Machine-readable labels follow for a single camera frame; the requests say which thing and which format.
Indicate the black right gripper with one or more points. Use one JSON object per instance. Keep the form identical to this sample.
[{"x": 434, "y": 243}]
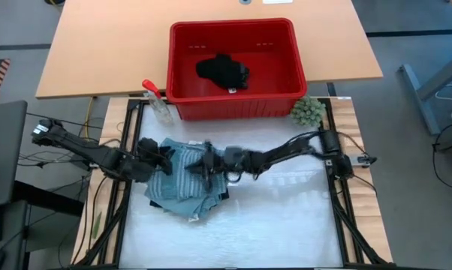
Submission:
[{"x": 239, "y": 161}]

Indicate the blue striped shirt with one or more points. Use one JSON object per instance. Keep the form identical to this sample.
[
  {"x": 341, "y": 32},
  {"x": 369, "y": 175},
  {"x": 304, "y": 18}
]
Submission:
[{"x": 181, "y": 180}]

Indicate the red plastic laundry bin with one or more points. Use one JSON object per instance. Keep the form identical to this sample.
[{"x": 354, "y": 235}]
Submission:
[{"x": 278, "y": 48}]

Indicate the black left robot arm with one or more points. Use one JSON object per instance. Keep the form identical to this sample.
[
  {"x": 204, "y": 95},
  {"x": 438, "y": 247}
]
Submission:
[{"x": 83, "y": 148}]

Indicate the grey desk grommet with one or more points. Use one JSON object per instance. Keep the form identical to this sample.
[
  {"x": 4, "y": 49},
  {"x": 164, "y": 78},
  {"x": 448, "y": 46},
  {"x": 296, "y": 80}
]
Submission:
[{"x": 245, "y": 1}]

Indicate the clear spray bottle red trigger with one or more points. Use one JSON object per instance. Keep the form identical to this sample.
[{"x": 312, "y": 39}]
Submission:
[{"x": 160, "y": 107}]

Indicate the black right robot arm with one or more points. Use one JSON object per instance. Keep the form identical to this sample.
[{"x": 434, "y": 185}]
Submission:
[{"x": 286, "y": 150}]

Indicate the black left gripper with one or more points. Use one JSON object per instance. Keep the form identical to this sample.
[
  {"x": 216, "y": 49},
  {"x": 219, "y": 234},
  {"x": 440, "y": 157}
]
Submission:
[{"x": 149, "y": 157}]

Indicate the white desk label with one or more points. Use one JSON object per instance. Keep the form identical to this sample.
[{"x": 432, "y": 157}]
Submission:
[{"x": 277, "y": 1}]

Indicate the green spiky ball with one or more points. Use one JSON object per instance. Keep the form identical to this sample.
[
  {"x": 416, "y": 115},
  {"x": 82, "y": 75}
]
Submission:
[{"x": 308, "y": 111}]

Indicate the grey desk leg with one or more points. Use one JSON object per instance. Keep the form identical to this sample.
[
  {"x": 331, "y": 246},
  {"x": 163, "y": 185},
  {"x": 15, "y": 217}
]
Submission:
[{"x": 432, "y": 86}]

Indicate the black aluminium frame rail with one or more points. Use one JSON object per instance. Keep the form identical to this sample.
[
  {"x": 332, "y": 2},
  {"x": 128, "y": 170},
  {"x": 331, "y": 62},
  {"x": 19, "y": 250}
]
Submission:
[
  {"x": 348, "y": 225},
  {"x": 115, "y": 217}
]

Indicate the black garment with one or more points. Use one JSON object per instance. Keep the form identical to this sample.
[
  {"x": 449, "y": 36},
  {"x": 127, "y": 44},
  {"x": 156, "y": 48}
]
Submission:
[{"x": 222, "y": 71}]

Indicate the tan wooden desk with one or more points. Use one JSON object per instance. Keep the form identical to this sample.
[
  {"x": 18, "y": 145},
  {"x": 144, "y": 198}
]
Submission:
[{"x": 109, "y": 48}]

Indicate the grey laptop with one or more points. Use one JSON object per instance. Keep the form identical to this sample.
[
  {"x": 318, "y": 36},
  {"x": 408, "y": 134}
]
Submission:
[{"x": 4, "y": 150}]

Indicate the dark denim jeans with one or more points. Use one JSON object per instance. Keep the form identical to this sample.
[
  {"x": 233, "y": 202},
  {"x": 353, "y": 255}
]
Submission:
[{"x": 154, "y": 204}]

